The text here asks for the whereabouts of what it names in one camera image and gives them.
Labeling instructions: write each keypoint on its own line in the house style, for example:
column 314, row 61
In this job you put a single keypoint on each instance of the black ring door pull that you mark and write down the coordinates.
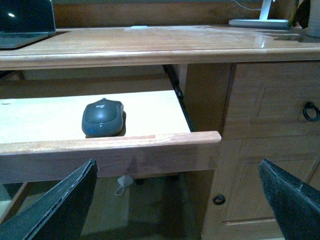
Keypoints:
column 219, row 200

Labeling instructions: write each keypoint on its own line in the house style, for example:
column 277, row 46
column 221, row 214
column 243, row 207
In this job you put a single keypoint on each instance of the black drawer slide rail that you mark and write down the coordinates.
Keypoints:
column 169, row 70

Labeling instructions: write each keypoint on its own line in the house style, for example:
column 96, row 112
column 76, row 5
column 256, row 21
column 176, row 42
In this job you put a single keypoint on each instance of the wooden desk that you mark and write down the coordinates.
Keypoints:
column 249, row 85

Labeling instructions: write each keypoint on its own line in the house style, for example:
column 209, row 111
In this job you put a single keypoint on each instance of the black ring drawer pull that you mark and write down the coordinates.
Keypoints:
column 311, row 112

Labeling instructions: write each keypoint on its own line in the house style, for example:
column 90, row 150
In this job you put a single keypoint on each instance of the white power adapter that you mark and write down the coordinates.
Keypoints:
column 125, row 181

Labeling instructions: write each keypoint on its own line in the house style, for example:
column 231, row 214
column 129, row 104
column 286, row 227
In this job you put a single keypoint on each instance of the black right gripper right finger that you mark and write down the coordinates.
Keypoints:
column 295, row 204

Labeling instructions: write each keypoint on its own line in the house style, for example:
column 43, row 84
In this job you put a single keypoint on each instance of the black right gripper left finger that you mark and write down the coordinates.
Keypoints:
column 60, row 214

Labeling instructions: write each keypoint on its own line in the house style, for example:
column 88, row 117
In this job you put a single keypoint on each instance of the grey laptop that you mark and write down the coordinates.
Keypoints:
column 23, row 22

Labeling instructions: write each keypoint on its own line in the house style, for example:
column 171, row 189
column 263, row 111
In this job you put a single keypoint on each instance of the wooden keyboard tray drawer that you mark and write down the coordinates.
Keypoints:
column 41, row 139

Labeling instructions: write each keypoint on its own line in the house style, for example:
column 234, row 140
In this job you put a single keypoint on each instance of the dark grey computer mouse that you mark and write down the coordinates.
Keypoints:
column 103, row 118

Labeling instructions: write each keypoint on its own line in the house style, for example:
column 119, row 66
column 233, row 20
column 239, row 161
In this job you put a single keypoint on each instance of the white lamp base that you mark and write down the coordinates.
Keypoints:
column 263, row 22

